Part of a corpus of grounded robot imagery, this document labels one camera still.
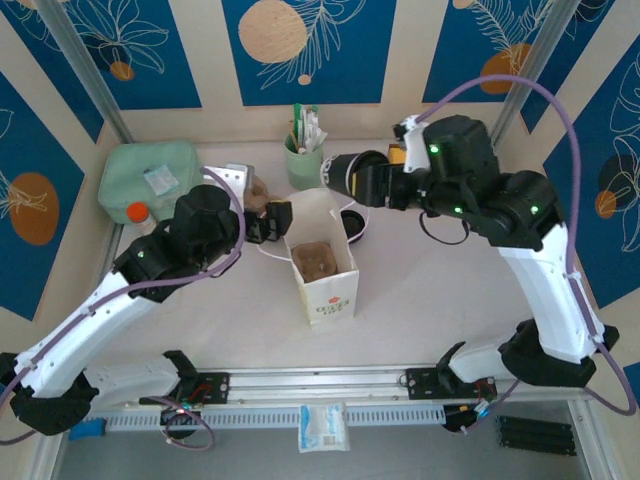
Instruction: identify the brown pulp cup carrier stack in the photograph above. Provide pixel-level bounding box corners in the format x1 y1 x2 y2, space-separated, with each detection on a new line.
243 172 275 214

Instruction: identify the white paper takeout bag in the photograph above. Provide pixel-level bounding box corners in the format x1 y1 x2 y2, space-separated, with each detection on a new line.
254 187 371 329

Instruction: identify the mint green utensil holder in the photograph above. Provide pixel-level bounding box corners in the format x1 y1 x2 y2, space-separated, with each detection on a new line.
284 132 325 190

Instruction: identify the small clear wipe packet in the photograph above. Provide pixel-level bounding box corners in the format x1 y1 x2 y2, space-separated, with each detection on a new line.
143 164 180 197

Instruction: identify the orange cap small bottle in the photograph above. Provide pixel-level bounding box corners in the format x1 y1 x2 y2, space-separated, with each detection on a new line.
125 202 161 236

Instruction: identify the mint green zip pouch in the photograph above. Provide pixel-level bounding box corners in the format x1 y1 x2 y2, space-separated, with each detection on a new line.
98 139 205 225

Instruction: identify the white blue wet wipes packet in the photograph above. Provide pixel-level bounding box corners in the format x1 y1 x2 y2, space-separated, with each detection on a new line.
298 403 349 454

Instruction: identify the small blue plastic piece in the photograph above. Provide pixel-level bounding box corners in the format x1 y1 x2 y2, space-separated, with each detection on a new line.
68 418 106 441

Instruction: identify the black ribbed plastic block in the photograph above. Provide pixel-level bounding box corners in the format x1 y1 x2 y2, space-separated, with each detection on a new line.
494 414 576 457

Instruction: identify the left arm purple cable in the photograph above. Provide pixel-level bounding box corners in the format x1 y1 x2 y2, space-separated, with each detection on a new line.
0 167 247 450

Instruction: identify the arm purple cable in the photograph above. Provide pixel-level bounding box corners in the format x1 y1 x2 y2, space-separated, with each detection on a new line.
0 167 247 450
414 74 639 436

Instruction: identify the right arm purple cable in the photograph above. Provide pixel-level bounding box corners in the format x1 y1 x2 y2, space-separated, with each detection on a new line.
414 74 639 436

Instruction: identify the aluminium frame post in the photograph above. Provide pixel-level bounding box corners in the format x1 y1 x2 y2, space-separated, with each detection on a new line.
487 0 574 146
35 0 135 146

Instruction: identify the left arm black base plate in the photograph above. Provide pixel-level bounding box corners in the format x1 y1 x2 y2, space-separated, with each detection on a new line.
172 370 231 406

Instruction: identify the aluminium mounting rail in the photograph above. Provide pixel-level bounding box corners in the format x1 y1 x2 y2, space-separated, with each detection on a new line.
89 362 586 412

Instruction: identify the white slotted cable duct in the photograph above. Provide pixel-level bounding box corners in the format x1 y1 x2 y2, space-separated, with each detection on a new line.
107 405 446 432

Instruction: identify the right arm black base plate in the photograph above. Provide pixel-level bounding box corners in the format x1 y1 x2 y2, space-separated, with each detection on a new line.
404 366 497 401

